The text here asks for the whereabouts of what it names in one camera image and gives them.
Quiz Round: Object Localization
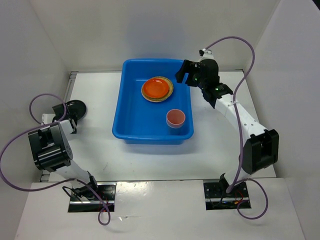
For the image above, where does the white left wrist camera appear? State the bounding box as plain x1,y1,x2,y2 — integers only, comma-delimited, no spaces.
41,113,56,125

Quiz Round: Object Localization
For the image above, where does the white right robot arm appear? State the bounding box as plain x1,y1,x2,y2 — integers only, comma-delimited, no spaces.
175,59,279,197

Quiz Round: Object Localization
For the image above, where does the orange plastic bowl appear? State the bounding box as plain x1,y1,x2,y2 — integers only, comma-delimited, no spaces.
141,77,170,99

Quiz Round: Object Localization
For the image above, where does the blue plastic bin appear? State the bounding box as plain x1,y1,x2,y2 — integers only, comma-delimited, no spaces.
112,58,194,145

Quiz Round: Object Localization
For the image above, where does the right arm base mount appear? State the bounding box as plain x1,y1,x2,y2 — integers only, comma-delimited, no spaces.
203,179,251,211

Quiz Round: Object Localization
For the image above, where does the light woven bamboo tray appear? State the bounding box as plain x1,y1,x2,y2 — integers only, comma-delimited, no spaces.
141,76,174,98

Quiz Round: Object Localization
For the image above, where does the pink plastic cup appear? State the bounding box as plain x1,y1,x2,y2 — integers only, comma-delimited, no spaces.
166,109,186,129

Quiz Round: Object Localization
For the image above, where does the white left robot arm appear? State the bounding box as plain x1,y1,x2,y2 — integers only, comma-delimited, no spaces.
28,100,100,200

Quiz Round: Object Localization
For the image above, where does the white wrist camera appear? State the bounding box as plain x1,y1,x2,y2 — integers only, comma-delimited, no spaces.
41,113,56,125
198,48,215,62

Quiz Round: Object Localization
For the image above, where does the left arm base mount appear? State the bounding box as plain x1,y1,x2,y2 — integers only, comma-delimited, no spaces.
62,182,117,213

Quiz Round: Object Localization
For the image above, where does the orange woven bamboo tray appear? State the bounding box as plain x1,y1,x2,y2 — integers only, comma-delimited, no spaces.
143,95,170,103

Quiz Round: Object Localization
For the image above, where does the black round plate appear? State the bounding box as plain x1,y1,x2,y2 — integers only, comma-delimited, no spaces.
65,99,87,121

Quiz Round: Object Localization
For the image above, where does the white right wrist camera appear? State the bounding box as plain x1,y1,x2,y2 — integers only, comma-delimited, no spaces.
198,48,215,62

